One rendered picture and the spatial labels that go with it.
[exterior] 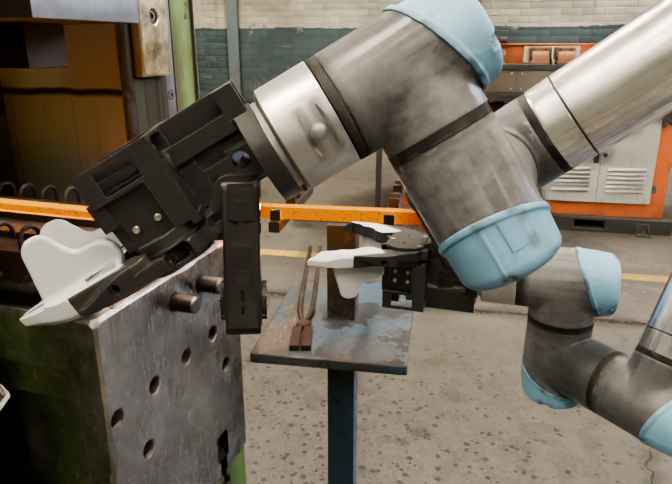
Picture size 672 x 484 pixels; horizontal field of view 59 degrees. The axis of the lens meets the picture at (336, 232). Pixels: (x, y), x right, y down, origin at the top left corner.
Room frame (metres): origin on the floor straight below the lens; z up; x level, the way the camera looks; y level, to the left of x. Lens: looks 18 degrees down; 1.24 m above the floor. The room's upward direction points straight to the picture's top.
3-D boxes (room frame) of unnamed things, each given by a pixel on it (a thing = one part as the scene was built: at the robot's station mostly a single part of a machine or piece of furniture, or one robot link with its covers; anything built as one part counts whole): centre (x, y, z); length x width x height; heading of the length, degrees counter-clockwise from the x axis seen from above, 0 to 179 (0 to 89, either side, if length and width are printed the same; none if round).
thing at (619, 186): (4.47, -1.33, 0.65); 2.10 x 1.12 x 1.30; 79
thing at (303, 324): (1.31, 0.06, 0.69); 0.60 x 0.04 x 0.01; 179
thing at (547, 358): (0.63, -0.28, 0.88); 0.11 x 0.08 x 0.11; 30
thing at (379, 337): (1.18, -0.02, 0.67); 0.40 x 0.30 x 0.02; 171
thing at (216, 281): (0.89, 0.20, 0.87); 0.04 x 0.03 x 0.03; 72
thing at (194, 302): (0.82, 0.23, 0.87); 0.04 x 0.03 x 0.03; 72
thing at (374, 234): (0.78, -0.05, 0.97); 0.09 x 0.03 x 0.06; 36
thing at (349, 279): (0.67, -0.01, 0.97); 0.09 x 0.03 x 0.06; 108
